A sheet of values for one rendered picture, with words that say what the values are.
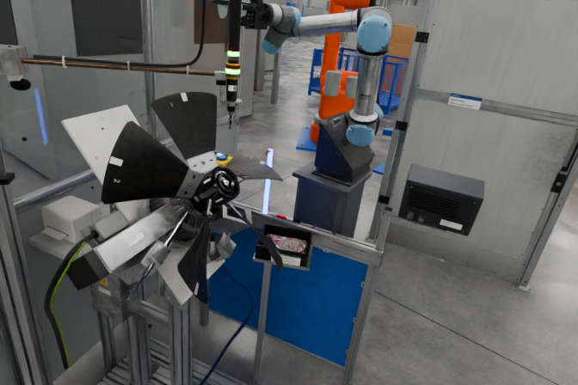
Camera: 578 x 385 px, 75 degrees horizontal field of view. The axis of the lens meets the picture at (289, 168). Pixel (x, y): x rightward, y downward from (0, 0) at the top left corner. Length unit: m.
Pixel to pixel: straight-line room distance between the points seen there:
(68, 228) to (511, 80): 2.59
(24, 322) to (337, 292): 1.24
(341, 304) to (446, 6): 1.97
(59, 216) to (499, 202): 2.70
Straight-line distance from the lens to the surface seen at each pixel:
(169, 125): 1.31
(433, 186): 1.42
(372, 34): 1.42
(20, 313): 1.70
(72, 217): 1.58
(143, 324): 1.84
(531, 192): 3.08
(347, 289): 1.81
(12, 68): 1.28
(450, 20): 2.81
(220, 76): 1.19
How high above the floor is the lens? 1.76
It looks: 24 degrees down
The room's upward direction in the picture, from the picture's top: 7 degrees clockwise
